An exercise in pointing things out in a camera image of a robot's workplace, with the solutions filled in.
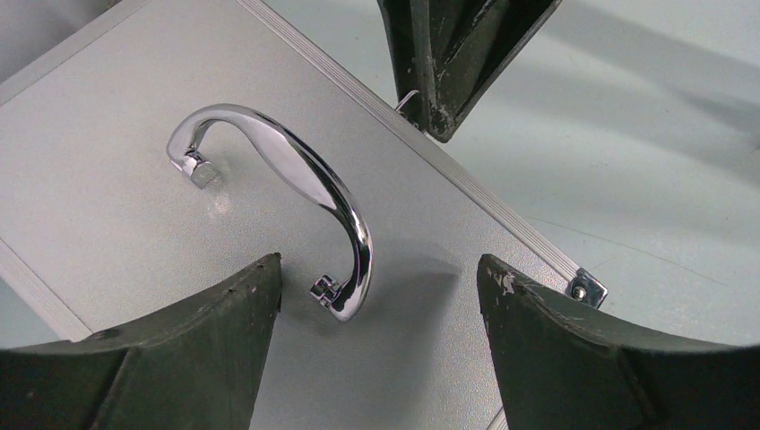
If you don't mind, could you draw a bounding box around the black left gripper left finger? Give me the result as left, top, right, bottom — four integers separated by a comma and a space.
1, 253, 282, 429

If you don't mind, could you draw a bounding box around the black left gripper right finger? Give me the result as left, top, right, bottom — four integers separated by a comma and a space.
477, 254, 759, 429

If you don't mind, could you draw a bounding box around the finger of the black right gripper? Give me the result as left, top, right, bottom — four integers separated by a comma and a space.
378, 0, 560, 142

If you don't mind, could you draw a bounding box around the silver metal case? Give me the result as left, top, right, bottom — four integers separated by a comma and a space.
1, 1, 579, 429

